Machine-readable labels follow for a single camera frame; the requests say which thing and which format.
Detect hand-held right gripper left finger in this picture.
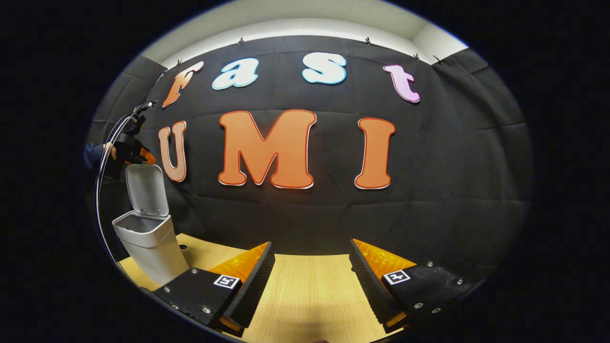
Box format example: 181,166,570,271
152,241,276,338

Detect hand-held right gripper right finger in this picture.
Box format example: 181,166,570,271
349,238,477,334

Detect white desktop garbage bin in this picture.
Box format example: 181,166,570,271
112,164,190,286

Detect wooden desktop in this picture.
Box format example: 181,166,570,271
117,232,406,343

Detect black backdrop cloth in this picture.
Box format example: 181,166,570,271
86,34,533,282

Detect left hand-held gripper cable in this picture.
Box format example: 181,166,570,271
95,102,154,274
101,113,140,165

